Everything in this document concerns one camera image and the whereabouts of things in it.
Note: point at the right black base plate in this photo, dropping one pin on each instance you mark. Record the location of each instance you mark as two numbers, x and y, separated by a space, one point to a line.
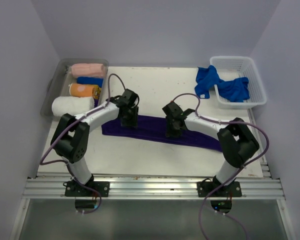
207 185

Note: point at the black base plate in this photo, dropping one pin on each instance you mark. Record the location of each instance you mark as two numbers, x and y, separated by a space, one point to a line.
74 189
207 185

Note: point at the white rolled towel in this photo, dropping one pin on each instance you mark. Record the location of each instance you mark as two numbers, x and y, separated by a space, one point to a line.
71 105

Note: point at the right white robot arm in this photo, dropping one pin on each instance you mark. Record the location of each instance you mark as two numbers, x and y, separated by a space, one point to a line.
237 142

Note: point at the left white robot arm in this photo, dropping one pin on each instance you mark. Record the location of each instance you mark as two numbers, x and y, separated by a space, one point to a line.
70 139

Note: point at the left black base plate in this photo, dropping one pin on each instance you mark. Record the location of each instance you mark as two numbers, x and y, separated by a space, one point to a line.
74 189

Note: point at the white plastic basket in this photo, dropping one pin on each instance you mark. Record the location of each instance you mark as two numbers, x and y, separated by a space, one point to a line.
232 67

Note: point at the aluminium mounting rail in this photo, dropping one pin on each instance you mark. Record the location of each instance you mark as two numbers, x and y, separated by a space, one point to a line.
129 187

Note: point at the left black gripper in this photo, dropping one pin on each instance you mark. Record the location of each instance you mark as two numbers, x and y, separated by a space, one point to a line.
132 122

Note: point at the pink rolled towel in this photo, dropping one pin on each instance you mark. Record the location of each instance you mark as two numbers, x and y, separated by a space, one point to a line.
97 70

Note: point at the orange polka dot towel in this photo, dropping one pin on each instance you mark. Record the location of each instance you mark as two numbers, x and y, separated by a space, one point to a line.
84 90

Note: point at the blue rolled towel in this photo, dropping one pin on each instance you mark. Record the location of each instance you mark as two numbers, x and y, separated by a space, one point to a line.
85 80

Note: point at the grey plastic tray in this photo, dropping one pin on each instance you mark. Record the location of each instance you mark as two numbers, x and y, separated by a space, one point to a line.
62 78

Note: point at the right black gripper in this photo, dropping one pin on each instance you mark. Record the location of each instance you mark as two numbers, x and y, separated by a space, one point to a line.
169 132

